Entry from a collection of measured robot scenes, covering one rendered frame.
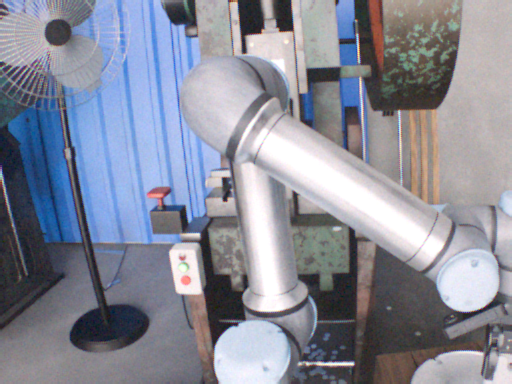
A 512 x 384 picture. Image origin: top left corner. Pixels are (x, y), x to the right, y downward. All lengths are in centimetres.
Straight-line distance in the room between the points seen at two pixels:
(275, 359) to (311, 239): 61
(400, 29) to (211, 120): 59
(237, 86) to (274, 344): 38
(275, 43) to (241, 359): 89
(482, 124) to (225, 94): 227
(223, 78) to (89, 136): 242
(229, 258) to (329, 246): 29
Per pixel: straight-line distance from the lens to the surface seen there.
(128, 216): 294
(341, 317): 139
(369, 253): 116
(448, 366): 114
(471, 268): 51
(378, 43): 158
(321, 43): 122
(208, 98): 53
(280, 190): 68
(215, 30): 126
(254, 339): 68
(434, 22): 101
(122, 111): 275
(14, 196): 248
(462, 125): 264
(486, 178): 276
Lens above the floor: 107
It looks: 16 degrees down
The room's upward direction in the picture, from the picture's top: 5 degrees counter-clockwise
